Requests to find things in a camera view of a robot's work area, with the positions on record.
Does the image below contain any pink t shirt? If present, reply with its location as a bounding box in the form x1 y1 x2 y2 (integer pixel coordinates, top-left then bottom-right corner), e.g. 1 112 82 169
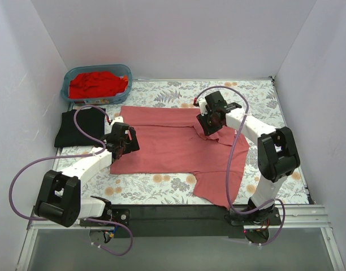
110 106 249 208

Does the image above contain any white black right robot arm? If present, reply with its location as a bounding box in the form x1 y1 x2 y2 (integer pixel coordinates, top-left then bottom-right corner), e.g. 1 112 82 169
193 86 300 225

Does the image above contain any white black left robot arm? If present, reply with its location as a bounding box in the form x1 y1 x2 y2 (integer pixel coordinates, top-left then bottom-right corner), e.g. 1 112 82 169
34 117 140 227

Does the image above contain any folded black t shirt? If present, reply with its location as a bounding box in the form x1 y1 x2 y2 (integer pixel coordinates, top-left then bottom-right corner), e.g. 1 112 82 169
54 106 106 148

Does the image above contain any floral patterned table mat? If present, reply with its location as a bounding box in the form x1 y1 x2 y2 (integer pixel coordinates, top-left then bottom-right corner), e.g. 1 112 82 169
53 79 309 204

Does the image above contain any teal plastic laundry basket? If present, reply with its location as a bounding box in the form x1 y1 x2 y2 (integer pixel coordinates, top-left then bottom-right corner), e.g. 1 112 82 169
60 64 132 105

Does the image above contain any red t shirt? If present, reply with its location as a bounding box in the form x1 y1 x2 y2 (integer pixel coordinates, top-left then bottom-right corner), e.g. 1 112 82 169
68 71 128 99

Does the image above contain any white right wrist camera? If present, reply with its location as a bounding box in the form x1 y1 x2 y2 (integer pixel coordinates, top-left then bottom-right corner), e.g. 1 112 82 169
193 97 208 116

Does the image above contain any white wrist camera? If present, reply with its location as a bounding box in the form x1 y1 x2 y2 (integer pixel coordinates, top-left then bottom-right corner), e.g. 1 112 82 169
107 116 124 126
193 97 208 116

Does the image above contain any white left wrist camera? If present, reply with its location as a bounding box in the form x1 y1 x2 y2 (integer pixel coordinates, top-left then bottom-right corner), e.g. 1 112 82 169
107 116 124 126

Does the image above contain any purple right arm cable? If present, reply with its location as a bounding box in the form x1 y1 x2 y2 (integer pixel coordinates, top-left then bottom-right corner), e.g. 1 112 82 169
193 86 286 246

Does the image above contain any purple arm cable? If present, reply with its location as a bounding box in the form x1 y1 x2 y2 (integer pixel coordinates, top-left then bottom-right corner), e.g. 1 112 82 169
9 104 134 257
193 86 286 246

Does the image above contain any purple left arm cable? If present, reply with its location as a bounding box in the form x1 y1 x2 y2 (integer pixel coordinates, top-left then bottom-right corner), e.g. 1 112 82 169
9 104 134 257

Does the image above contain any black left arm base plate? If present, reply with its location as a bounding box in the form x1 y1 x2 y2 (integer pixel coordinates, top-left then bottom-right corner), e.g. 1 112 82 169
105 208 131 226

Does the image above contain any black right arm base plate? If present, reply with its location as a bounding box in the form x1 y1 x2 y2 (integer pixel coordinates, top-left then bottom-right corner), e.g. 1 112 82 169
224 206 282 226

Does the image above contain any aluminium frame rail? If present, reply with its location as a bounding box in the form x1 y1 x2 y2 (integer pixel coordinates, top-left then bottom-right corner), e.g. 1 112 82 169
17 204 344 270

